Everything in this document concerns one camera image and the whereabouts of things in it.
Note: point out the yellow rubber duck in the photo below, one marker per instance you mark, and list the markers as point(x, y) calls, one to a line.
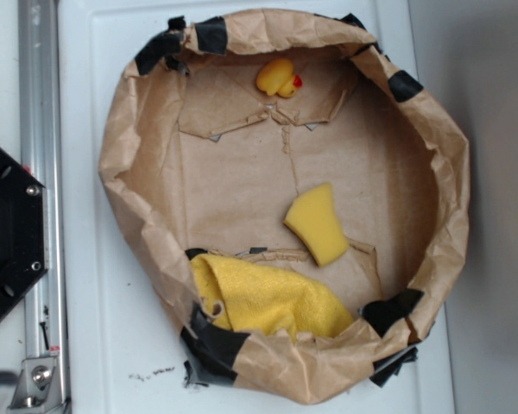
point(277, 77)

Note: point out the brown paper lined bin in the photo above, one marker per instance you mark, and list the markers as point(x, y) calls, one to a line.
point(196, 160)

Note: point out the yellow sponge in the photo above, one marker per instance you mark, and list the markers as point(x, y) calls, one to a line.
point(312, 217)

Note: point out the yellow microfiber cloth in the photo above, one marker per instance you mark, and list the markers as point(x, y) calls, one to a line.
point(241, 296)

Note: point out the white tray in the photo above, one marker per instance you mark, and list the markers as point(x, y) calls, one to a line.
point(125, 356)

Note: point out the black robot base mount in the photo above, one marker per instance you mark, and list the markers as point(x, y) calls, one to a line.
point(22, 238)

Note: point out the aluminium extrusion rail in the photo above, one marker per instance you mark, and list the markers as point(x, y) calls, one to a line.
point(44, 384)

